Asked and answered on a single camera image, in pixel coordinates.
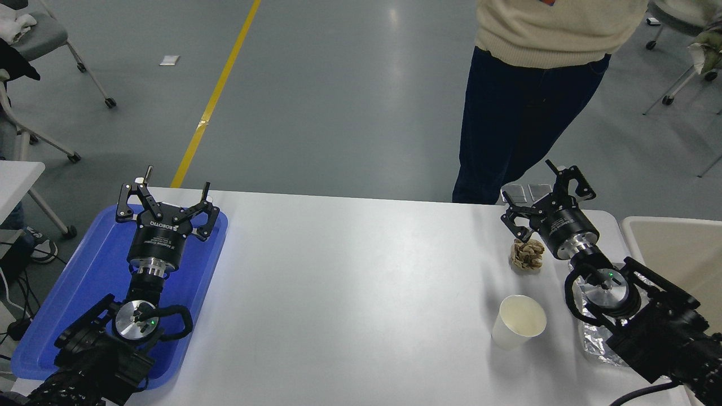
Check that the white cloth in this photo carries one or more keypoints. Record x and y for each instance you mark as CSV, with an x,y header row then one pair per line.
x,y
16,25

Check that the person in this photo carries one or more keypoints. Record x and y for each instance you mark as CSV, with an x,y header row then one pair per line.
x,y
524,113
42,248

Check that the pale green cloth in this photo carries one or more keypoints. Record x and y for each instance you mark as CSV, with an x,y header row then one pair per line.
x,y
708,51

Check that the white paper cup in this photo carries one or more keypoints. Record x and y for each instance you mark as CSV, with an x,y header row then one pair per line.
x,y
510,332

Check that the white-framed wheeled chair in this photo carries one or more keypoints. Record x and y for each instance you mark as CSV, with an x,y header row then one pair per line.
x,y
679,84
22,138

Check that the small white table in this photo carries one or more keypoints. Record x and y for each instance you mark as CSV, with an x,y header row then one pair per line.
x,y
17,180

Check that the black garment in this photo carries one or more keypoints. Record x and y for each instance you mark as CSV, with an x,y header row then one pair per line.
x,y
14,62

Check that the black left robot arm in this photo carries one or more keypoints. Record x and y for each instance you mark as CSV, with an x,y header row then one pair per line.
x,y
96,349

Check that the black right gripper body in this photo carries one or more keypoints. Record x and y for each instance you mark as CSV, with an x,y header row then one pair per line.
x,y
567,225

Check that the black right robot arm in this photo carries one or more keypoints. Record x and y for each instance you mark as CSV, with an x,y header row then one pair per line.
x,y
660,332

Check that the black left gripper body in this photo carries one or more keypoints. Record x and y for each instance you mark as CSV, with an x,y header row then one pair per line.
x,y
158,239

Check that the blue plastic tray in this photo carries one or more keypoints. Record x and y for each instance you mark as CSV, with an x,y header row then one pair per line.
x,y
84,282

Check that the metal floor plate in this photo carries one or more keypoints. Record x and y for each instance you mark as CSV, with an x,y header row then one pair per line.
x,y
516,194
538,190

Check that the crumpled silver foil tray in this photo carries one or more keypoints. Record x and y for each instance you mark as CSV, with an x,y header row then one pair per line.
x,y
592,341

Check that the crumpled tan paper ball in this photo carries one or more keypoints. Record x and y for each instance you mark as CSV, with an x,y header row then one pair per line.
x,y
527,255

